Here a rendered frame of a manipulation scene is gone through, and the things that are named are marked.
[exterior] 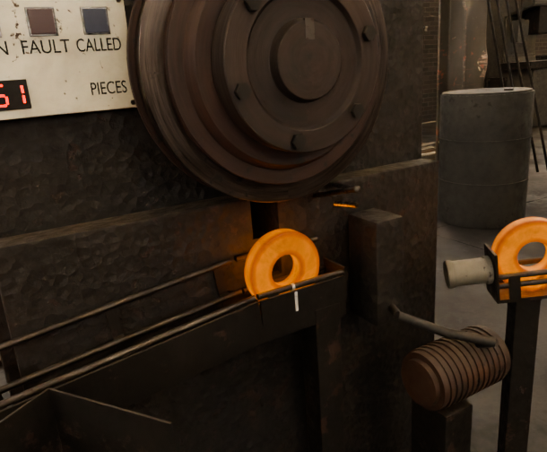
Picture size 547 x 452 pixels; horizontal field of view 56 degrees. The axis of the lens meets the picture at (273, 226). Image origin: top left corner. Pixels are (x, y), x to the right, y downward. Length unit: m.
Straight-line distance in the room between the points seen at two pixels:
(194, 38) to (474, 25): 4.46
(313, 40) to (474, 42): 4.37
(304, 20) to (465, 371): 0.74
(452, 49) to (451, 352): 4.38
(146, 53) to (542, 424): 1.58
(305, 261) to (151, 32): 0.49
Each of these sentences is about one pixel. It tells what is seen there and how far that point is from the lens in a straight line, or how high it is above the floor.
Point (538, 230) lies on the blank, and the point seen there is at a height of 0.76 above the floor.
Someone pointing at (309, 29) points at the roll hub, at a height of 1.16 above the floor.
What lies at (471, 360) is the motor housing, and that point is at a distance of 1.16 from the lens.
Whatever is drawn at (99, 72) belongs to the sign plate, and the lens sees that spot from 0.92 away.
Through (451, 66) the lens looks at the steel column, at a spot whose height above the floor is 1.02.
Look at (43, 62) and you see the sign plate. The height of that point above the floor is 1.14.
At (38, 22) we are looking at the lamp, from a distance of 0.91.
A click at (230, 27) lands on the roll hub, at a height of 1.17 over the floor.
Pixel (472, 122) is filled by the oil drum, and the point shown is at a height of 0.70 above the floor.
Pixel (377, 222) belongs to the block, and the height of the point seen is 0.80.
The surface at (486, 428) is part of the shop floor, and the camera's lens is 1.83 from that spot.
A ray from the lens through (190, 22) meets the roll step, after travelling 0.81.
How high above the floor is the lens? 1.10
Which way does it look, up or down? 17 degrees down
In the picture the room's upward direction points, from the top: 4 degrees counter-clockwise
